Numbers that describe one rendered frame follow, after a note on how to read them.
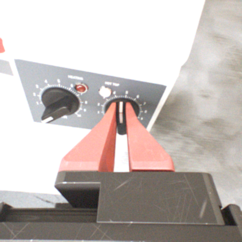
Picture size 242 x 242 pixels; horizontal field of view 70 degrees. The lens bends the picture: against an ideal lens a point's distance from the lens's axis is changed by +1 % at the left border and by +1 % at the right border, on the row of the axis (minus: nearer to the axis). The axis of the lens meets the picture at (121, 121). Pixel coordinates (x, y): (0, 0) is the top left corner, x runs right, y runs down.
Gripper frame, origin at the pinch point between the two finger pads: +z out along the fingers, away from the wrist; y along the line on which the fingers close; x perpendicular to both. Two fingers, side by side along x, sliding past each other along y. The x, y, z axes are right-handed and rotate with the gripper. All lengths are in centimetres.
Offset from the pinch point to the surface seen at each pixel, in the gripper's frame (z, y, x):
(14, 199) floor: 24, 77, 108
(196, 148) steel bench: 2.9, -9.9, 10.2
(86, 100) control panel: 1.4, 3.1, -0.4
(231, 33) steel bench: 10.0, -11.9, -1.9
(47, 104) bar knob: 1.0, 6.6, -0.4
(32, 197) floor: 25, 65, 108
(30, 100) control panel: 1.4, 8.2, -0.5
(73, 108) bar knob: 1.0, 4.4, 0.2
